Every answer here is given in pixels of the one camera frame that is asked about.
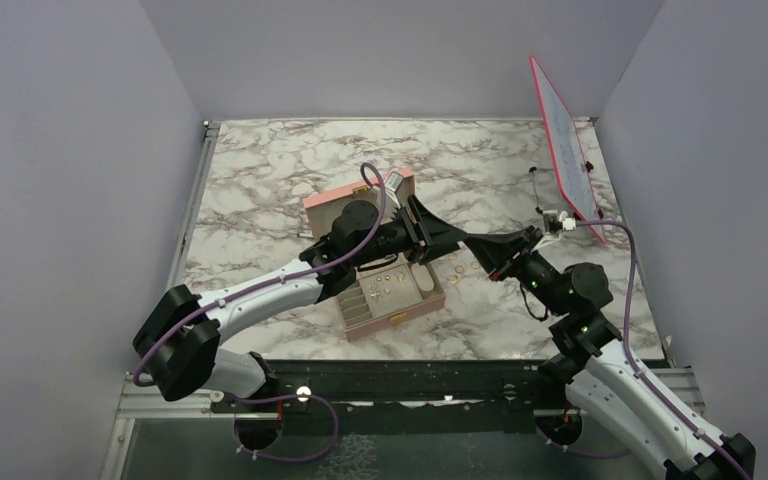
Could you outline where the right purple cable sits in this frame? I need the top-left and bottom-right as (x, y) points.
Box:
(536, 218), (753, 480)

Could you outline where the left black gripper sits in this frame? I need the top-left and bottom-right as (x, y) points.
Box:
(352, 196), (468, 268)

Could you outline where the pink jewelry box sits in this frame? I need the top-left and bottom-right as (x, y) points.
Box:
(303, 181), (446, 341)

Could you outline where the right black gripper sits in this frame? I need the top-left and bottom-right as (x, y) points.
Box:
(466, 224), (569, 316)

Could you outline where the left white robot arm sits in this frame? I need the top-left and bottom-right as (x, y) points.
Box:
(132, 196), (468, 411)

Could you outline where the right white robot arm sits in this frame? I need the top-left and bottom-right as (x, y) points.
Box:
(464, 227), (756, 479)

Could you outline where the beige watch pillow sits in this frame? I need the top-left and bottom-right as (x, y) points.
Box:
(411, 264), (435, 296)

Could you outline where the black metal base rail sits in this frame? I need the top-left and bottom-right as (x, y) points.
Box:
(142, 354), (624, 439)

